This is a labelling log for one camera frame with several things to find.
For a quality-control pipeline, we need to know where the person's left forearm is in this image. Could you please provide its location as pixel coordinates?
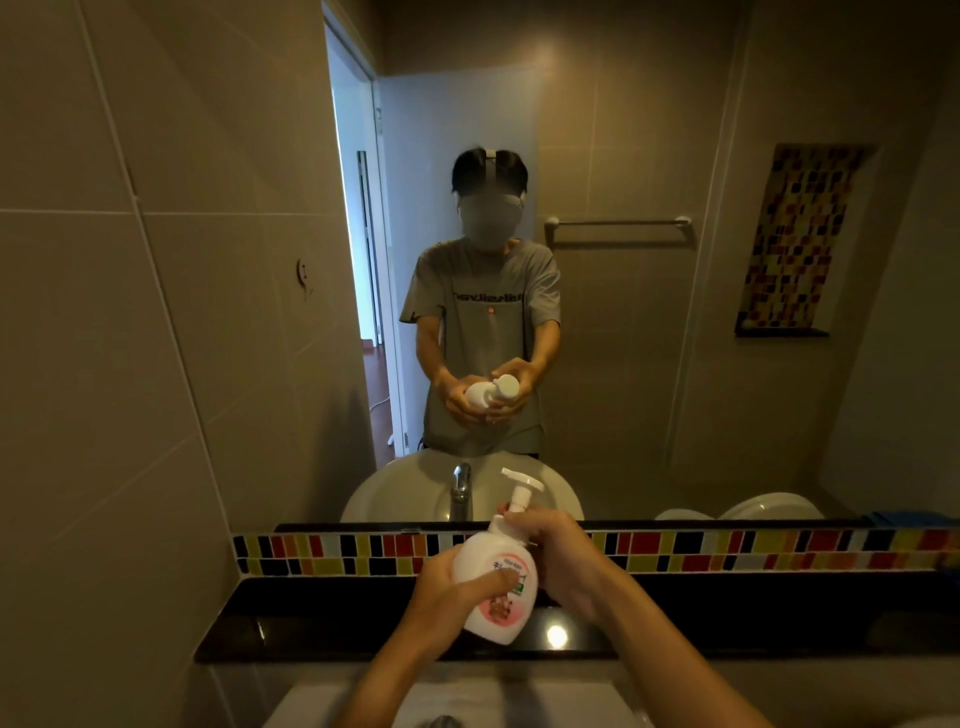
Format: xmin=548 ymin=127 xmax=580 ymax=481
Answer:
xmin=330 ymin=631 xmax=445 ymax=728

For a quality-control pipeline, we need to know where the colourful mosaic tile border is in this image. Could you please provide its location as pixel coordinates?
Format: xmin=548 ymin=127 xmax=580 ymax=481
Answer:
xmin=232 ymin=527 xmax=960 ymax=578

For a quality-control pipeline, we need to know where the person's left hand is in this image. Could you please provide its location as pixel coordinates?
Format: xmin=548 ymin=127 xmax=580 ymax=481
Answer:
xmin=403 ymin=545 xmax=521 ymax=663

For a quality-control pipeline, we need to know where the large wall mirror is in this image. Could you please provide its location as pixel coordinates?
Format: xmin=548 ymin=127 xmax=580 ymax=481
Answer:
xmin=75 ymin=0 xmax=960 ymax=535

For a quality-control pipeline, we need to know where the person's right forearm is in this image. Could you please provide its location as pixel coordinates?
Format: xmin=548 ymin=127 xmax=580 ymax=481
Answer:
xmin=589 ymin=579 xmax=775 ymax=728

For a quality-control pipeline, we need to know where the white toilet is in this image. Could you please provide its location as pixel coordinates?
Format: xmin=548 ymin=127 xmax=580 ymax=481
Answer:
xmin=654 ymin=492 xmax=825 ymax=522

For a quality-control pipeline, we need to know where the white soap pump bottle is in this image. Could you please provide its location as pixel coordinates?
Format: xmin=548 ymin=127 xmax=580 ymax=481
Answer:
xmin=451 ymin=467 xmax=546 ymax=647

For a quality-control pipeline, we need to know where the mosaic tiled wall niche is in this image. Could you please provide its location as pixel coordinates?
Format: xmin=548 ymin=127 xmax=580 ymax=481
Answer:
xmin=734 ymin=143 xmax=876 ymax=339

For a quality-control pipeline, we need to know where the person's right hand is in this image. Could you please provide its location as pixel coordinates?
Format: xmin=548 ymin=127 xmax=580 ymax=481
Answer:
xmin=497 ymin=504 xmax=625 ymax=625

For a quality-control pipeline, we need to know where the chrome towel bar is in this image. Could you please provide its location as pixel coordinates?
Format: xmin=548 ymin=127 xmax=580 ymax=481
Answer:
xmin=543 ymin=214 xmax=694 ymax=232

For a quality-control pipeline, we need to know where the white sink basin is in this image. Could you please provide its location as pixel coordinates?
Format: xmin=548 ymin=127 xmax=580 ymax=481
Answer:
xmin=262 ymin=677 xmax=655 ymax=728

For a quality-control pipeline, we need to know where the black stone ledge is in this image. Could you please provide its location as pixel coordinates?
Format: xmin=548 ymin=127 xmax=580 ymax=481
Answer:
xmin=193 ymin=572 xmax=960 ymax=666

